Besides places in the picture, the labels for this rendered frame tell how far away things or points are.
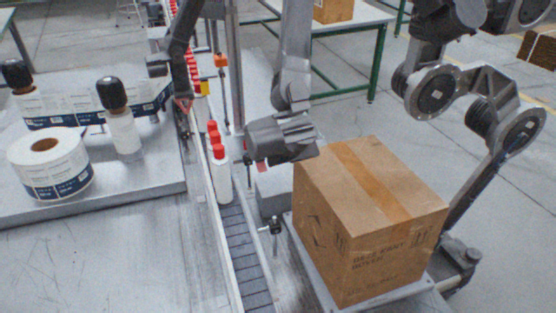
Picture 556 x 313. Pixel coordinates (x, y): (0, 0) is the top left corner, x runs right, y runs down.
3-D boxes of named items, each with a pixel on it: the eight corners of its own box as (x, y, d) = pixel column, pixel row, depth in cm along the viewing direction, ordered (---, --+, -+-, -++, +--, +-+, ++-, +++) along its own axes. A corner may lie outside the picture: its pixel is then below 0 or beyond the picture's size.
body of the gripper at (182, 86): (175, 101, 121) (170, 80, 117) (172, 87, 129) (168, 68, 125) (195, 98, 123) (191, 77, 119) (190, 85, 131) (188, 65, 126)
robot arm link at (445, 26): (483, -12, 78) (464, 0, 84) (445, -7, 75) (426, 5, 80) (493, 30, 78) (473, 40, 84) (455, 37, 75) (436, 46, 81)
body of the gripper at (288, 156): (258, 139, 76) (265, 128, 69) (302, 128, 79) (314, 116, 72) (268, 169, 75) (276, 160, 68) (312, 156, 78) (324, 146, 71)
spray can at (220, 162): (215, 196, 116) (207, 143, 104) (231, 192, 118) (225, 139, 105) (218, 206, 113) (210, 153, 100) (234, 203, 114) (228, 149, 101)
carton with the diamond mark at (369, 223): (291, 223, 111) (293, 152, 94) (360, 203, 118) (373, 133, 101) (339, 311, 89) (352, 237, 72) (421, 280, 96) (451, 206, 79)
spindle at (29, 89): (32, 126, 146) (-2, 56, 128) (57, 123, 148) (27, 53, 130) (28, 138, 139) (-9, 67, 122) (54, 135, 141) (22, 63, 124)
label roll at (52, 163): (30, 169, 127) (11, 134, 118) (94, 156, 133) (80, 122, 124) (23, 209, 112) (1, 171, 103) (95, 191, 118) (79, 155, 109)
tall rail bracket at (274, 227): (254, 257, 104) (251, 217, 93) (278, 251, 105) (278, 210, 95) (256, 267, 101) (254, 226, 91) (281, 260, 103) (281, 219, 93)
